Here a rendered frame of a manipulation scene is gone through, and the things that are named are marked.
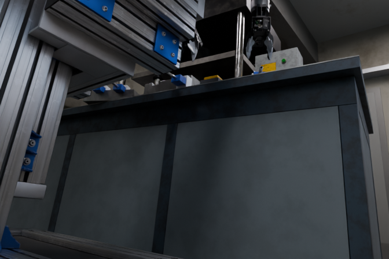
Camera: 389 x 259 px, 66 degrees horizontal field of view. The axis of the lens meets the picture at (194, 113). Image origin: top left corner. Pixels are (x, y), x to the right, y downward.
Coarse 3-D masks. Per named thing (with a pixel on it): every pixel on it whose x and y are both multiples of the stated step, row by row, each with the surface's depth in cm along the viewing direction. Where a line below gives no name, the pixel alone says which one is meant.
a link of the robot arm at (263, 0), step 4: (252, 0) 120; (256, 0) 118; (260, 0) 118; (264, 0) 118; (268, 0) 119; (252, 4) 120; (256, 4) 118; (260, 4) 117; (268, 4) 119; (252, 8) 120; (268, 8) 119
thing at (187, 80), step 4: (168, 72) 112; (172, 76) 114; (176, 76) 116; (180, 76) 115; (184, 76) 120; (188, 76) 119; (172, 80) 117; (176, 80) 116; (180, 80) 115; (184, 80) 117; (188, 80) 119; (176, 84) 119; (180, 84) 118; (184, 84) 118; (188, 84) 119
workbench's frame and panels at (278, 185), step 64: (320, 64) 90; (64, 128) 159; (128, 128) 134; (192, 128) 114; (256, 128) 100; (320, 128) 89; (64, 192) 142; (128, 192) 121; (192, 192) 105; (256, 192) 93; (320, 192) 84; (192, 256) 97; (256, 256) 87; (320, 256) 79
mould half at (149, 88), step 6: (192, 78) 127; (150, 84) 138; (162, 84) 134; (168, 84) 132; (174, 84) 130; (192, 84) 126; (144, 90) 139; (150, 90) 137; (156, 90) 134; (162, 90) 132
